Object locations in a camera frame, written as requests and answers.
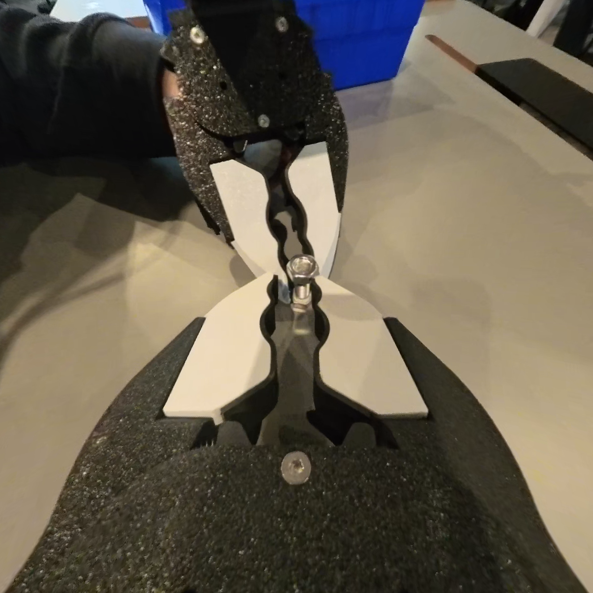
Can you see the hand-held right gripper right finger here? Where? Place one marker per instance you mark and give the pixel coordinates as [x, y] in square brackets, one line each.
[370, 366]

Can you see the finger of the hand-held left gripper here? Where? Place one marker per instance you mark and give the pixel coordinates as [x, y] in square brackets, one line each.
[241, 208]
[319, 194]

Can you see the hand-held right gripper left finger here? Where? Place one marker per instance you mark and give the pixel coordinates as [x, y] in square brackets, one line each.
[222, 366]

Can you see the silver hex nut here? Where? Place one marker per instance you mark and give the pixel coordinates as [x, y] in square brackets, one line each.
[292, 268]

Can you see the large blue plastic bin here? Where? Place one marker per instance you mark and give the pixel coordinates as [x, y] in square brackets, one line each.
[361, 46]

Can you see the person's left forearm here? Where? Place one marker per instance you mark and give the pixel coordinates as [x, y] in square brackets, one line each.
[69, 83]

